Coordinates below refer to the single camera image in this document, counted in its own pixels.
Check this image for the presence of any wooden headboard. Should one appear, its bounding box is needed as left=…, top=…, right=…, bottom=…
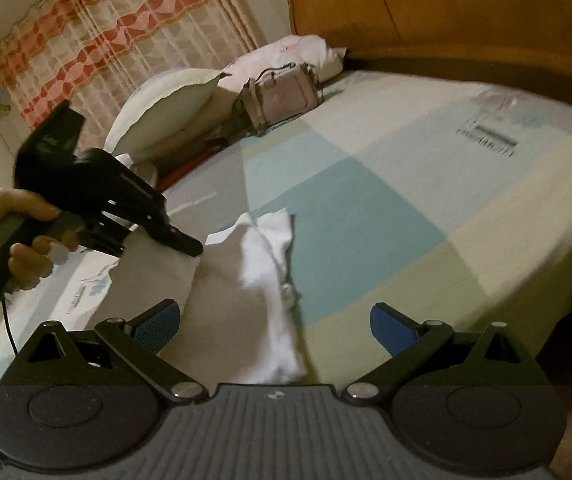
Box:
left=287, top=0, right=572, bottom=105

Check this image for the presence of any white printed sweatshirt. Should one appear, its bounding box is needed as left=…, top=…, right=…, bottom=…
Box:
left=65, top=208, right=306, bottom=390

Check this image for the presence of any person left hand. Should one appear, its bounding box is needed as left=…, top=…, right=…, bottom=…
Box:
left=0, top=188, right=79, bottom=290

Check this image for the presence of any pink leather handbag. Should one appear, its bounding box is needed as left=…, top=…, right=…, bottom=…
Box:
left=233, top=62, right=322, bottom=136

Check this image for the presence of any striped green white pillow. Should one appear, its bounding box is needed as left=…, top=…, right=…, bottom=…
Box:
left=104, top=68, right=226, bottom=156

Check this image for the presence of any patterned beige curtain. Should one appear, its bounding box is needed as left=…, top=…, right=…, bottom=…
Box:
left=0, top=0, right=259, bottom=148

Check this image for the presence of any pink floral folded quilt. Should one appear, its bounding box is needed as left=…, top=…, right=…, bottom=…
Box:
left=123, top=35, right=347, bottom=162

